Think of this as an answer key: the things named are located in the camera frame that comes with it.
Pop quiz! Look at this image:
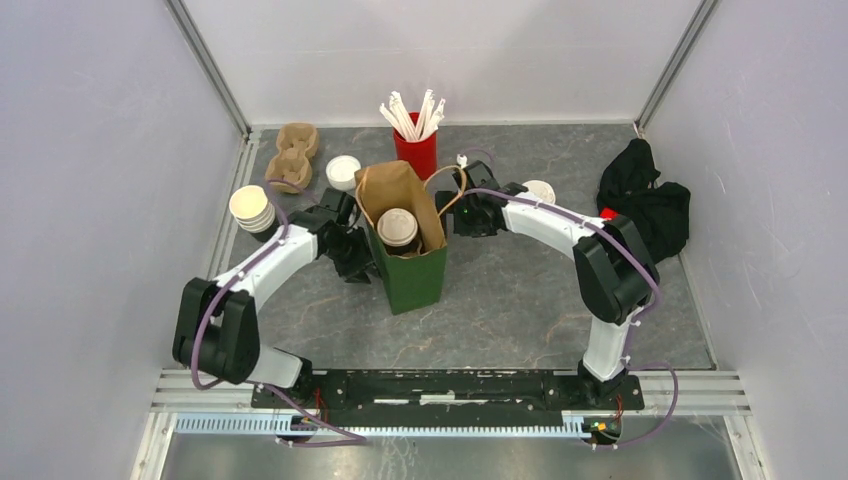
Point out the red tag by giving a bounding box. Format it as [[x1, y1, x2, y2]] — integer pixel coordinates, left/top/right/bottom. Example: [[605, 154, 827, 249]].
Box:
[[599, 207, 619, 221]]

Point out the white cable duct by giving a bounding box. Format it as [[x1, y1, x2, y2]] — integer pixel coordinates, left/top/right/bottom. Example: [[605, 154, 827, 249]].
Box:
[[174, 413, 590, 439]]

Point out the white cup lid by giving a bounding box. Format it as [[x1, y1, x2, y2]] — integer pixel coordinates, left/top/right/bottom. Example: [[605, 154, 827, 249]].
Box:
[[376, 208, 419, 248], [522, 180, 556, 204]]

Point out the bundle of wrapped straws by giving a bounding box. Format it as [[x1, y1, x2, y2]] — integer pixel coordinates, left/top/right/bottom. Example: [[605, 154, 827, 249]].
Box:
[[378, 89, 446, 143]]

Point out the stack of white lids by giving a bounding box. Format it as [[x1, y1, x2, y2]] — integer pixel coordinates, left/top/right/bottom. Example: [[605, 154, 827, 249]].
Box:
[[325, 155, 362, 191]]

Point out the red straw holder cup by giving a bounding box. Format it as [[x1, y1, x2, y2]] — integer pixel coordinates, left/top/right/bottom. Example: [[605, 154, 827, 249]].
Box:
[[393, 129, 438, 181]]

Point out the brown paper bag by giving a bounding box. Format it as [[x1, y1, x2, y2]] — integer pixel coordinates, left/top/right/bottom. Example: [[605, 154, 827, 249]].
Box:
[[354, 160, 467, 255]]

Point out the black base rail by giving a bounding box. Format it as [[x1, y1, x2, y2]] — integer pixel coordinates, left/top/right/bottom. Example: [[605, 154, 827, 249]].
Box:
[[287, 369, 645, 428]]

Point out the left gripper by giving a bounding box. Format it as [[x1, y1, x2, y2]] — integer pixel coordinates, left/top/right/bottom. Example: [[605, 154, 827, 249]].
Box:
[[323, 226, 381, 285]]

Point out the stack of paper cups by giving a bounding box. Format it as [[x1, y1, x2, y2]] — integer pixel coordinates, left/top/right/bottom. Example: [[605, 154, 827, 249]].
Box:
[[228, 185, 276, 234]]

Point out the brown cardboard cup carrier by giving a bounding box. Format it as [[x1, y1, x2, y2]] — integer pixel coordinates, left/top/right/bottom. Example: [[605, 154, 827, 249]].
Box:
[[264, 122, 320, 194]]

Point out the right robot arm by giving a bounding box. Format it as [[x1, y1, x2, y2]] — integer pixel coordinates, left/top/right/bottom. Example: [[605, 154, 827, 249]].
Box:
[[436, 161, 660, 408]]

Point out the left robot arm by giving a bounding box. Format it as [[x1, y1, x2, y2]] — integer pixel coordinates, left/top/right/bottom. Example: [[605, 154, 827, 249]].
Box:
[[172, 188, 376, 408]]

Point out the black cloth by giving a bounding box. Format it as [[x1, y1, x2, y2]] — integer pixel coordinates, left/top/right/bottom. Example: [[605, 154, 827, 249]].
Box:
[[596, 138, 691, 263]]

